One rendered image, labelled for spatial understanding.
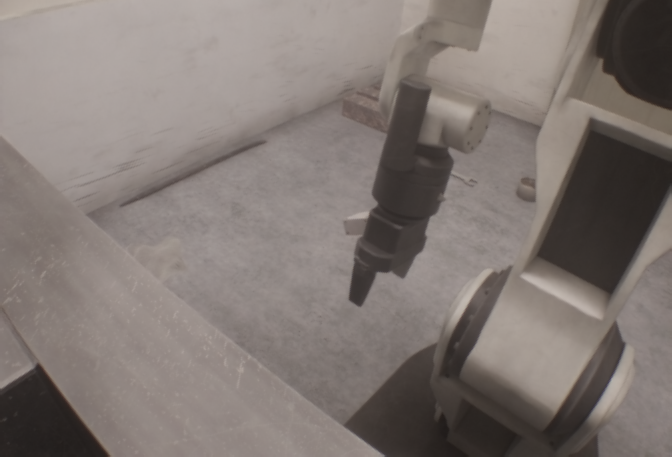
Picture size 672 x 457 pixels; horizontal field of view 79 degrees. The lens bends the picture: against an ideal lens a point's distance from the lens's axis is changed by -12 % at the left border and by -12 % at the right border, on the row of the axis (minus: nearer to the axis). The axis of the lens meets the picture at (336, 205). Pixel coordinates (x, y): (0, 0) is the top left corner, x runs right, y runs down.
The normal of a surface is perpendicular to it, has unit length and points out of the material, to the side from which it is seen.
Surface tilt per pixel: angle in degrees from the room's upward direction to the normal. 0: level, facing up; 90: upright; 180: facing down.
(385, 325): 0
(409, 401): 0
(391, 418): 0
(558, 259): 80
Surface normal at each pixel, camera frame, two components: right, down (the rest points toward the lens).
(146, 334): 0.07, -0.81
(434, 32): -0.63, 0.23
